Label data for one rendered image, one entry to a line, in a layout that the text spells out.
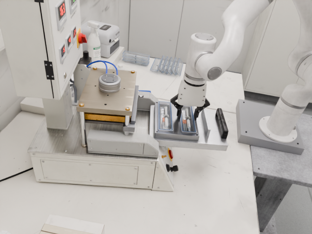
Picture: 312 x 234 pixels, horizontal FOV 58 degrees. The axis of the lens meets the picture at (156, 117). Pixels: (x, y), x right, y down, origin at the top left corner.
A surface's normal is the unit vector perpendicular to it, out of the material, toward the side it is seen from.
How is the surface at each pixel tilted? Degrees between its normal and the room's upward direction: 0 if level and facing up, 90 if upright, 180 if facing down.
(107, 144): 90
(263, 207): 90
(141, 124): 0
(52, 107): 90
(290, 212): 0
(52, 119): 90
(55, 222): 1
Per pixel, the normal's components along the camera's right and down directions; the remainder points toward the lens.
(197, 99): 0.05, 0.66
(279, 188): -0.18, 0.59
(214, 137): 0.10, -0.79
